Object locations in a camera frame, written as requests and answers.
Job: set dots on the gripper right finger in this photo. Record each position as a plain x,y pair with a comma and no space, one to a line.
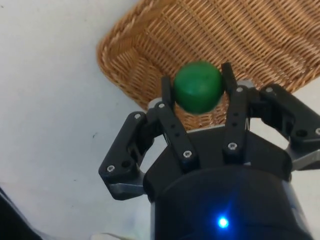
236,125

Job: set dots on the green ball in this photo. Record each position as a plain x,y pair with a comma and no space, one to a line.
197,87

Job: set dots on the brown wicker basket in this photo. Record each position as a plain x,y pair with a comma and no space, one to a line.
200,30

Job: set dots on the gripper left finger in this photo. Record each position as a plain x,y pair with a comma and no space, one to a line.
175,132

